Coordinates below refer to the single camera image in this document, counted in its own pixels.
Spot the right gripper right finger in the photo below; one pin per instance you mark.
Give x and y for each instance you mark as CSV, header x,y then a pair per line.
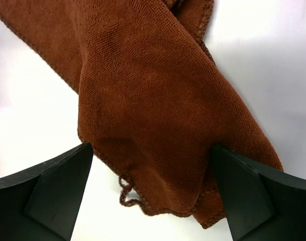
x,y
261,203

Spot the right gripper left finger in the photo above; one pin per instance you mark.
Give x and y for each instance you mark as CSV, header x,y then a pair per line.
x,y
42,202

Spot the brown towel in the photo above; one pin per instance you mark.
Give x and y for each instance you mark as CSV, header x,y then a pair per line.
x,y
151,99

